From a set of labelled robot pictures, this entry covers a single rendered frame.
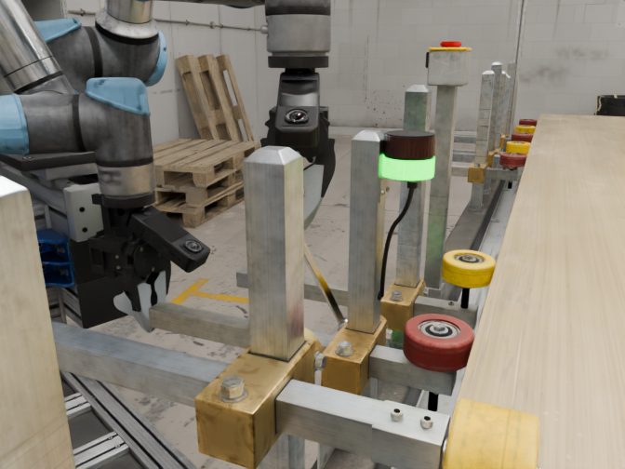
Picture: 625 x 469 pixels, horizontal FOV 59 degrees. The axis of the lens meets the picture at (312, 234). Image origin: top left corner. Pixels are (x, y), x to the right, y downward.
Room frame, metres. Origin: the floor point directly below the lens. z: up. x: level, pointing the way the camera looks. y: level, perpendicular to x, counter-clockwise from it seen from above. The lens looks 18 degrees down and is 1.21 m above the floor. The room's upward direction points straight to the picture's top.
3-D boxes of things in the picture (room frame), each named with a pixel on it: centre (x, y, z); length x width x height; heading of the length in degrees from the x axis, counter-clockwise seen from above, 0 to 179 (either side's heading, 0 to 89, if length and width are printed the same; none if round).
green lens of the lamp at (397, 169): (0.63, -0.11, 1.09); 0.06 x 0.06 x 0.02
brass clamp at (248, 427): (0.40, 0.04, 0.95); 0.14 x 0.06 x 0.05; 157
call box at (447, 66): (1.12, -0.27, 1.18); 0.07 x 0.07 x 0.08; 67
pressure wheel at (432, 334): (0.57, -0.15, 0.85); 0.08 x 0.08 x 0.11
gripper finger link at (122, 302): (0.73, 0.27, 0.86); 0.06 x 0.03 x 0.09; 67
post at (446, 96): (1.12, -0.27, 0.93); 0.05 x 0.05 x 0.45; 67
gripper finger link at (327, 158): (0.66, 0.00, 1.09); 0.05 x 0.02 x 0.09; 87
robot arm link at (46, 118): (0.74, 0.36, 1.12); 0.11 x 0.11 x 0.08; 14
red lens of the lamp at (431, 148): (0.63, -0.11, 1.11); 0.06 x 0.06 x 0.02
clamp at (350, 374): (0.63, -0.06, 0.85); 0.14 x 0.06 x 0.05; 157
